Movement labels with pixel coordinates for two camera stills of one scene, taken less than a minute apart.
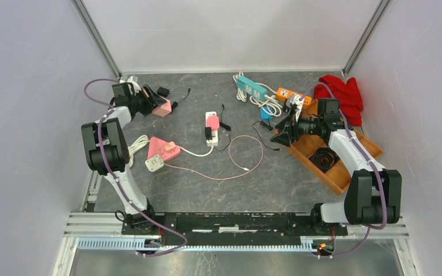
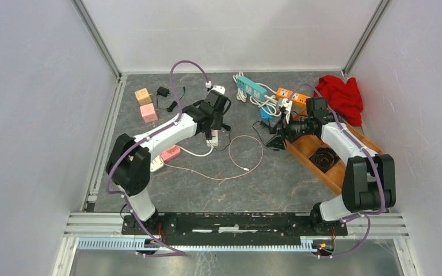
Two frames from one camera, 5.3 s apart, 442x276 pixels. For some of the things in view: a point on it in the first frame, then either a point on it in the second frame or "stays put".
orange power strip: (282, 94) stays put
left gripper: (153, 100) -> (218, 124)
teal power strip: (251, 88) stays put
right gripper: (283, 138) stays put
